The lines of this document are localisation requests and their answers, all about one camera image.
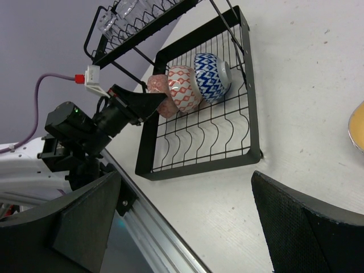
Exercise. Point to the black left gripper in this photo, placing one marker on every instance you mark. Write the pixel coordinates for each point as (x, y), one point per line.
(129, 108)

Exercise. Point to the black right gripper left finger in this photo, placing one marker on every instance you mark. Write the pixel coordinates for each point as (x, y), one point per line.
(67, 234)

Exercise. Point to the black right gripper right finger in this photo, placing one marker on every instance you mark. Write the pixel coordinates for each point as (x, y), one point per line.
(305, 234)

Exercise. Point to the pink speckled bowl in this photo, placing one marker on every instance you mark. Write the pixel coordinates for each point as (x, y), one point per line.
(158, 85)

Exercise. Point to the yellow square plate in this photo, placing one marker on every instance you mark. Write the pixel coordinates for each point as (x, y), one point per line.
(355, 127)

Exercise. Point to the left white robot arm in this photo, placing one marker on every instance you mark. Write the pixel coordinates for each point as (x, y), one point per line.
(70, 155)

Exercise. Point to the blue patterned bowl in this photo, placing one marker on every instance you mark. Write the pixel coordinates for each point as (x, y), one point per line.
(213, 76)

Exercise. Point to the clear glass cup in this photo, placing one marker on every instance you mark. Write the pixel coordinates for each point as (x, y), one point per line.
(105, 24)
(128, 9)

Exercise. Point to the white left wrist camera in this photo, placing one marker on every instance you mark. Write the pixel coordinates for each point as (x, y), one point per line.
(92, 80)

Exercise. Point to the black wire dish rack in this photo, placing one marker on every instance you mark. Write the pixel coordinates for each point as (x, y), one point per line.
(209, 120)

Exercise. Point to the aluminium mounting rail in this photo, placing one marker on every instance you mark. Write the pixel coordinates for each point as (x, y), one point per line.
(161, 245)

